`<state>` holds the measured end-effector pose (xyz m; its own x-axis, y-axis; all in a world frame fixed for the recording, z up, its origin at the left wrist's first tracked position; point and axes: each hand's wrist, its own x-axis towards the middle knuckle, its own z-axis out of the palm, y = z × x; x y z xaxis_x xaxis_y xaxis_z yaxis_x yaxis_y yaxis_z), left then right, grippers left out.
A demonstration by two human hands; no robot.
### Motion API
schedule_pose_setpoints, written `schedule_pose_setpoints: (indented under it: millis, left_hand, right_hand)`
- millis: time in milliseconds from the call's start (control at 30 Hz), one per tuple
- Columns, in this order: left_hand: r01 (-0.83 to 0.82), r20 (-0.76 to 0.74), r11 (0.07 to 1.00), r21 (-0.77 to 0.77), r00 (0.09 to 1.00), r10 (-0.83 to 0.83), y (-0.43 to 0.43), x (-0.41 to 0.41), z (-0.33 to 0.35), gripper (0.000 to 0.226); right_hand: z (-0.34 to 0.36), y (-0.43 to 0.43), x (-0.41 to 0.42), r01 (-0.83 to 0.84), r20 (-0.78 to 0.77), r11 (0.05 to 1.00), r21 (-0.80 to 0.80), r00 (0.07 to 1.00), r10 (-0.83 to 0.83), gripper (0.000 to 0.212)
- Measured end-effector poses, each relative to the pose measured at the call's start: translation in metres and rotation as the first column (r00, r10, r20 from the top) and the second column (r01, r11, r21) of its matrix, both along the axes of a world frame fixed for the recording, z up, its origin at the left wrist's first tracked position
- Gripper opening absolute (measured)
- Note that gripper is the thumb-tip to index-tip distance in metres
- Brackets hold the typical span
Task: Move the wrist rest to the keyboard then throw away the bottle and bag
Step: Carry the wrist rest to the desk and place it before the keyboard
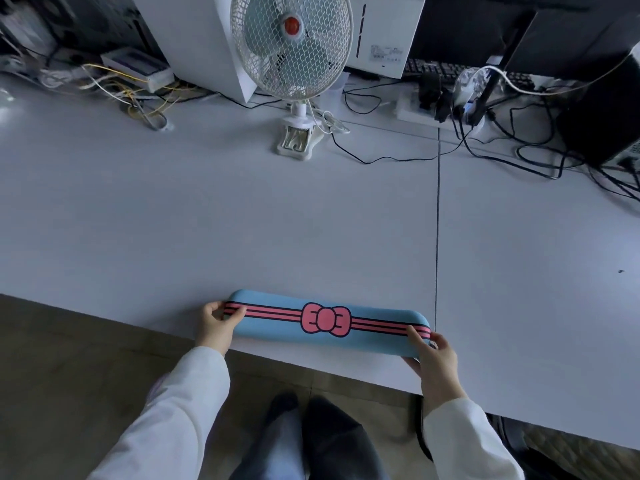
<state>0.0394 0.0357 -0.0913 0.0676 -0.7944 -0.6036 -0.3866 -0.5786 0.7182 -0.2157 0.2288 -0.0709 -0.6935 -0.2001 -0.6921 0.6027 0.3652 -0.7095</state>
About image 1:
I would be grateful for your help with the person's right forearm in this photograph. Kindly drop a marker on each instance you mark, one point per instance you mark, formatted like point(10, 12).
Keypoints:
point(465, 444)

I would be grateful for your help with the black keyboard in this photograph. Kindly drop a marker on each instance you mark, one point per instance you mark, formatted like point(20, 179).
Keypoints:
point(440, 68)

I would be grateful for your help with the person's left leg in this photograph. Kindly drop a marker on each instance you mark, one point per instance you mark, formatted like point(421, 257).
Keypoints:
point(272, 444)

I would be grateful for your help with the black computer tower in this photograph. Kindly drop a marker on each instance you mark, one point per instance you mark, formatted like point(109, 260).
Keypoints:
point(605, 114)

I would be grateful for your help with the person's left hand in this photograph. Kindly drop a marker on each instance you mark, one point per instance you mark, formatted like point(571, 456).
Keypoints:
point(214, 328)

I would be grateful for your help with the black power adapter plug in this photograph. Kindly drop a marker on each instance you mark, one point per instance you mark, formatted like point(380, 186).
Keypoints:
point(429, 89)

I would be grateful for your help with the person's right leg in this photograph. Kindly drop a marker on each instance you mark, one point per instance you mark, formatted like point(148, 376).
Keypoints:
point(340, 444)

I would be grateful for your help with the person's right hand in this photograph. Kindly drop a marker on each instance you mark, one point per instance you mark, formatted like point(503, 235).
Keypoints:
point(439, 369)

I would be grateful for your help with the white box appliance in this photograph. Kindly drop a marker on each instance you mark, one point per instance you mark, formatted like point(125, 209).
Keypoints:
point(385, 29)

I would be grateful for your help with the person's leg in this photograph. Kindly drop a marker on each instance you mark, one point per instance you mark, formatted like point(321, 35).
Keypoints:
point(340, 444)
point(272, 444)

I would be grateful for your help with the white clip desk fan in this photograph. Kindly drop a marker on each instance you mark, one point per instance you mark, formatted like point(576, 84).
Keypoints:
point(292, 44)

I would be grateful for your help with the white network switch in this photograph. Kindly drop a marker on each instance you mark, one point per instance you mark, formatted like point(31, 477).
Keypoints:
point(137, 67)

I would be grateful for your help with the white power strip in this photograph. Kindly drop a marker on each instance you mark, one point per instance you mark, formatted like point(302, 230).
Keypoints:
point(412, 110)

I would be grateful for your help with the person's left thumb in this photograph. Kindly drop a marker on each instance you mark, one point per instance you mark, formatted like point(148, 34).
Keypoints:
point(235, 313)

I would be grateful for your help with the blue wrist rest pink bow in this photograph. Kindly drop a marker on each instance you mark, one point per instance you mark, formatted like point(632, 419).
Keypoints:
point(280, 319)

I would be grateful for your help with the white computer tower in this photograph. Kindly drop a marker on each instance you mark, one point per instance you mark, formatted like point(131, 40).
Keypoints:
point(195, 39)

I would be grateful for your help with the black monitor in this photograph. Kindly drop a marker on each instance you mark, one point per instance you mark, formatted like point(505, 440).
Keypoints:
point(565, 29)

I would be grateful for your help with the person's left forearm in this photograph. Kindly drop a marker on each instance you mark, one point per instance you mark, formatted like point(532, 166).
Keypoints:
point(172, 419)

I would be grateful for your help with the person's right thumb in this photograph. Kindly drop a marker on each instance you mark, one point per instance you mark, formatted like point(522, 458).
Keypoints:
point(415, 337)

